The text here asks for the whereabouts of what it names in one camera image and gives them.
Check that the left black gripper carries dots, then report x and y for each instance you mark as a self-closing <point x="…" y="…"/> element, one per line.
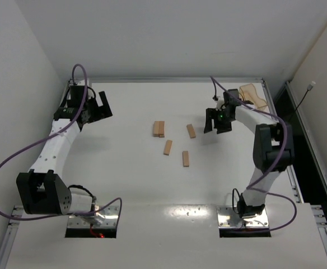
<point x="95" y="109"/>

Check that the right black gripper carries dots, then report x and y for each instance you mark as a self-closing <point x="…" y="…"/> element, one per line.
<point x="215" y="120"/>

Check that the wood block thin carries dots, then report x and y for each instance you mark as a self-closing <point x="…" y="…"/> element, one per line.
<point x="191" y="131"/>

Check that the translucent orange plastic container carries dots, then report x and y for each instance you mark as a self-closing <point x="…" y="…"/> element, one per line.
<point x="249" y="93"/>

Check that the plain wood block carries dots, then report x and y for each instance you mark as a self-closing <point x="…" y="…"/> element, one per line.
<point x="156" y="129"/>

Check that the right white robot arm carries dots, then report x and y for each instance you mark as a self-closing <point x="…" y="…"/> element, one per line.
<point x="273" y="149"/>

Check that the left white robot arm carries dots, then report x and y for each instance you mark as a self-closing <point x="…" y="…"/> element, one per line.
<point x="42" y="189"/>

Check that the black cable white plug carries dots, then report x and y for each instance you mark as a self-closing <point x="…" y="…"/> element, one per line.
<point x="308" y="89"/>

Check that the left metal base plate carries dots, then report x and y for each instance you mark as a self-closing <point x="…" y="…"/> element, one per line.
<point x="104" y="219"/>

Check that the metal base plate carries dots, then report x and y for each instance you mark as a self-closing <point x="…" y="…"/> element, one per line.
<point x="228" y="219"/>
<point x="104" y="219"/>

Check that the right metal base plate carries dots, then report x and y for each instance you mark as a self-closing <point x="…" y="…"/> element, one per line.
<point x="228" y="219"/>

